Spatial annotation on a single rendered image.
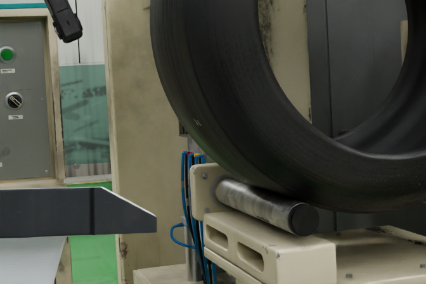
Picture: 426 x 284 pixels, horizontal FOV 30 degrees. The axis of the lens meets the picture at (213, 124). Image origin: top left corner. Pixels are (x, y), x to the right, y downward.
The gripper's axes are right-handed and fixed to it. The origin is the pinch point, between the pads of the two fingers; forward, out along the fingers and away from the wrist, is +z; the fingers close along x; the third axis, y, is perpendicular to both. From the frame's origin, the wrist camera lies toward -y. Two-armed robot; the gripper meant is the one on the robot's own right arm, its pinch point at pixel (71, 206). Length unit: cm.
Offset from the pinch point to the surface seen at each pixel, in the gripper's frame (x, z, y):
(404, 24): -150, 10, -33
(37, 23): -139, -68, -37
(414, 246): -118, 9, 10
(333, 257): -92, -2, 9
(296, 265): -90, -6, 10
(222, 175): -118, -23, -2
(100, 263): -456, -178, 45
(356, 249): -117, 0, 10
